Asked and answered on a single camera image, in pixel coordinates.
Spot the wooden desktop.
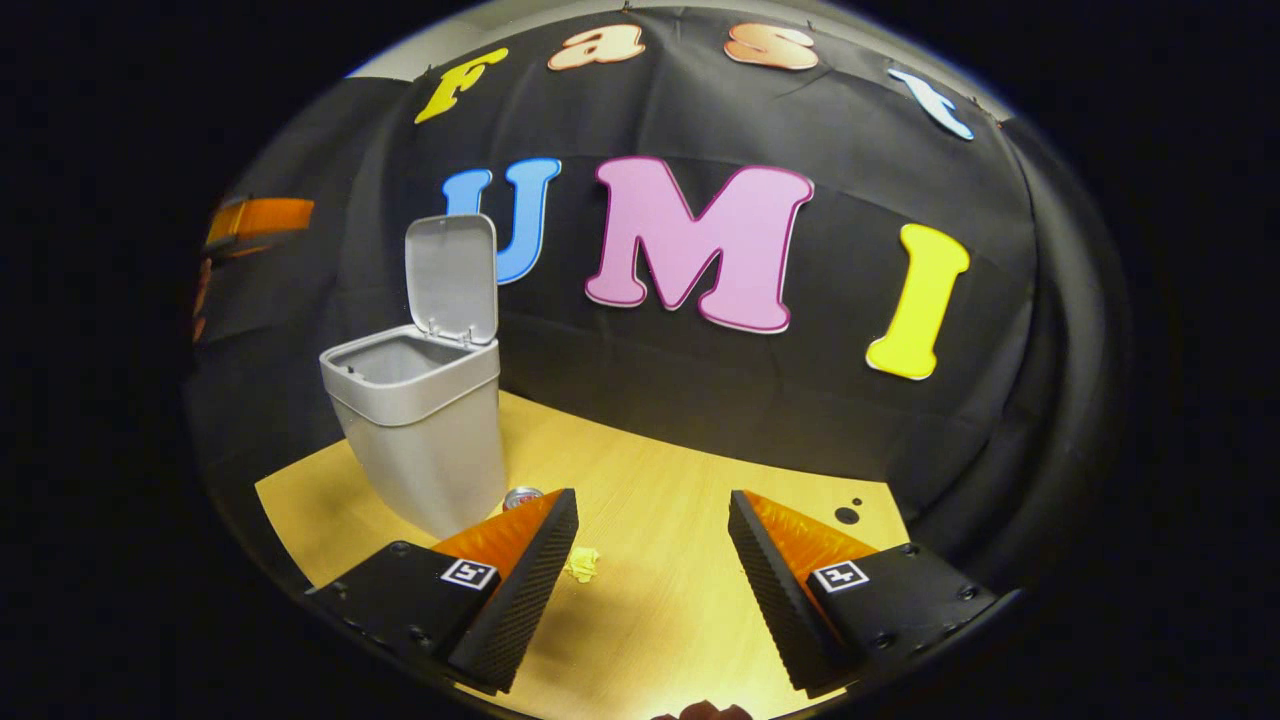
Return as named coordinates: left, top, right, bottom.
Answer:
left=255, top=390, right=911, bottom=720

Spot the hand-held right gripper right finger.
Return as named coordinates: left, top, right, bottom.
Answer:
left=727, top=490, right=1001, bottom=699

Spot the black backdrop cloth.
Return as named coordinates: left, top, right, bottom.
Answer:
left=185, top=5, right=1131, bottom=591

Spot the white desktop garbage bin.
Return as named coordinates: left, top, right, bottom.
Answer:
left=319, top=213, right=508, bottom=541

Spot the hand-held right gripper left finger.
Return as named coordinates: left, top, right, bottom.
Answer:
left=305, top=488, right=581, bottom=696

